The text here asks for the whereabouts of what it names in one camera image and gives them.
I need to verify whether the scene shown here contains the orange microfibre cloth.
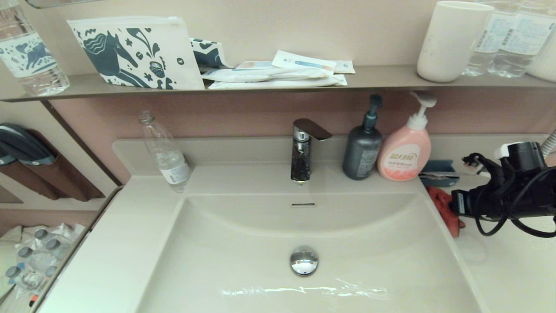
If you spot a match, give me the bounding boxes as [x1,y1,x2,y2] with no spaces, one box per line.
[427,186,466,238]

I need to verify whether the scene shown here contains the chrome sink faucet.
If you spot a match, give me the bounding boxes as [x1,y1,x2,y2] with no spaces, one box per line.
[290,118,333,186]

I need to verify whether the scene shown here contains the white ceramic sink basin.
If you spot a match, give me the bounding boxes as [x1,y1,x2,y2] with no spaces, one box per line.
[138,191,483,313]

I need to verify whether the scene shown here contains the small blue tray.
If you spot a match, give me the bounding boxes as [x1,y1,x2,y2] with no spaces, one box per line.
[418,160,460,188]

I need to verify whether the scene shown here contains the pink soap pump bottle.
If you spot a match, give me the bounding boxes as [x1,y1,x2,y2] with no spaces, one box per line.
[376,91,438,182]

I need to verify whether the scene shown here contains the dark grey pump bottle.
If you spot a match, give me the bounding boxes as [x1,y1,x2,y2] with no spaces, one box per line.
[342,94,384,181]

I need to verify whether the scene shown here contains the white plastic cup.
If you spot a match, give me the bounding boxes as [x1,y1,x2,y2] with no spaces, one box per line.
[416,1,495,83]

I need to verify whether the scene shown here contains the white label water bottle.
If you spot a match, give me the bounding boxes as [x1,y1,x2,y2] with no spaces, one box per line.
[488,0,556,79]
[462,0,517,77]

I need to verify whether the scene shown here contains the chrome drain stopper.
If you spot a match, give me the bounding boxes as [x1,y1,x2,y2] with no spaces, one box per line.
[290,245,320,276]

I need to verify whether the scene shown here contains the blue striped white sachet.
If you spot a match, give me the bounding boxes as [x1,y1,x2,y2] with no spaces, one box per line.
[272,50,338,73]

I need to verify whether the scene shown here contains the long flat white packet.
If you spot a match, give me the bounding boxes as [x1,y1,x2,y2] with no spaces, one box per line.
[208,74,348,90]

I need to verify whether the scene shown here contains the white wrapped toiletry packet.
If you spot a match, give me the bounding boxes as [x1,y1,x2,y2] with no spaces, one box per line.
[201,60,336,83]

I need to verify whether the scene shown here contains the small horse print pouch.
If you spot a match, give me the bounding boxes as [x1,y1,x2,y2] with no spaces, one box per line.
[190,37,235,72]

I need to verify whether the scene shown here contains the clear empty plastic bottle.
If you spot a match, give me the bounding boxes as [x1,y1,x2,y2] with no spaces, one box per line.
[139,111,192,193]

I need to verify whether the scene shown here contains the large horse print pouch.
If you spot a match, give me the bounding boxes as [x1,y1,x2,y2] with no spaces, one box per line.
[66,16,205,90]

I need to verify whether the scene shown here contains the shrink-wrapped water bottle pack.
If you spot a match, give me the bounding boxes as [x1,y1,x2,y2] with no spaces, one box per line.
[0,223,87,305]

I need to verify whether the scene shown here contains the horse label water bottle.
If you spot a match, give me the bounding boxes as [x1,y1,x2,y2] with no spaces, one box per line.
[0,0,71,97]

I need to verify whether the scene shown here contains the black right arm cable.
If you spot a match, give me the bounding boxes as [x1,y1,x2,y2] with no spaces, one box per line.
[462,153,556,238]

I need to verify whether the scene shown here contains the white corrugated hose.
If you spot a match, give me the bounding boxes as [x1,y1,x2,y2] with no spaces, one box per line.
[542,129,556,158]

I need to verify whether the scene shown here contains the taupe wall shelf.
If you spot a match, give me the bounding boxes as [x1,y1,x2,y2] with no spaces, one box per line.
[0,64,556,103]

